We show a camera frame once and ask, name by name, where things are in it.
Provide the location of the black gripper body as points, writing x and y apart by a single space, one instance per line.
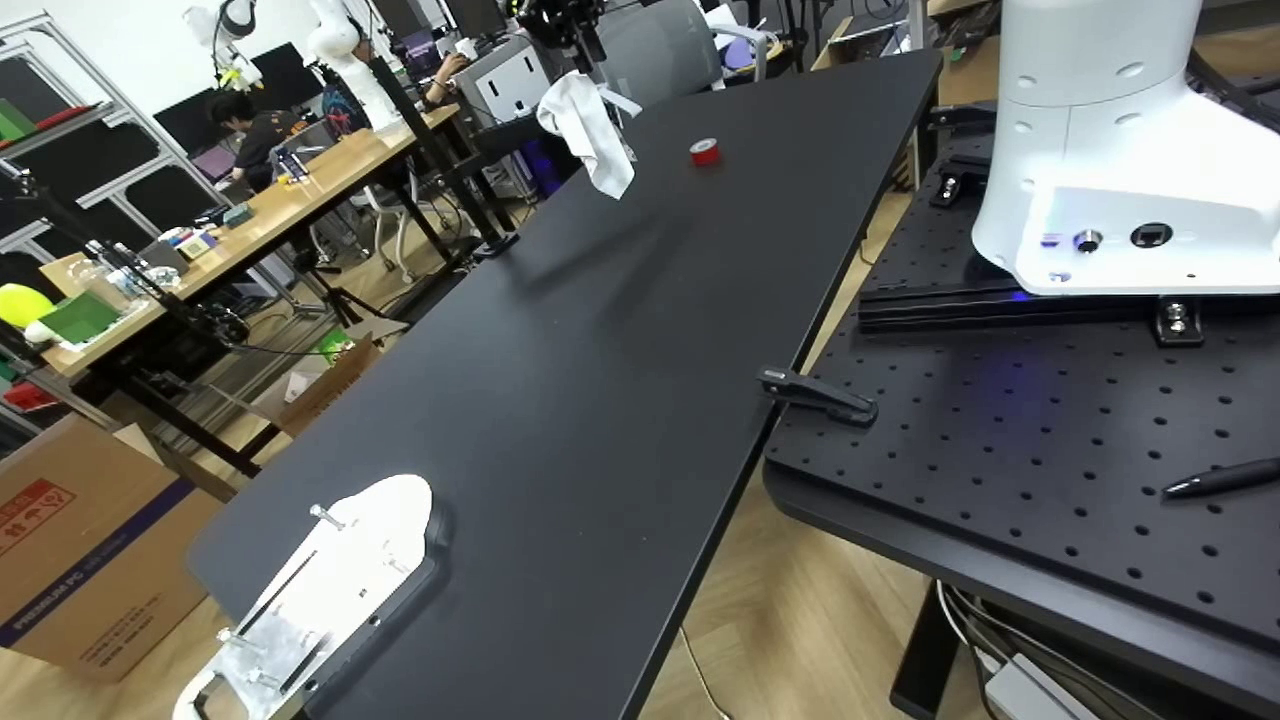
550 20

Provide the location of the white cloth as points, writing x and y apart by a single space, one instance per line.
595 135

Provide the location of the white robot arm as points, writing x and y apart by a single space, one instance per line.
1120 135

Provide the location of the small green object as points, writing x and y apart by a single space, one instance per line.
333 347

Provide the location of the green cloth on desk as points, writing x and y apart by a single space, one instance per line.
81 320

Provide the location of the grey cabinet with slots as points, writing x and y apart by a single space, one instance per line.
506 80

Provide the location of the red tape roll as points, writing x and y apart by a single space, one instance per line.
706 155

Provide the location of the black hanging stand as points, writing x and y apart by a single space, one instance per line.
445 166

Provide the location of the long wooden desk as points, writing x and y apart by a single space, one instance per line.
285 203

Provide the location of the black clamp lever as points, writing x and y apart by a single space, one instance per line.
818 393

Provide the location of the black perforated mounting board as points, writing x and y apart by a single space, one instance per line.
1066 454

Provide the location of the cardboard box with red print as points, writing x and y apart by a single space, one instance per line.
81 547

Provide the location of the black pen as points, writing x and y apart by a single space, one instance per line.
1222 479

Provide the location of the grey power adapter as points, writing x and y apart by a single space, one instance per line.
1033 690

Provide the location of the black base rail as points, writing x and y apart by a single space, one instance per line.
987 311

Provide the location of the silver bolt bracket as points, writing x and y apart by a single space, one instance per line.
1177 320

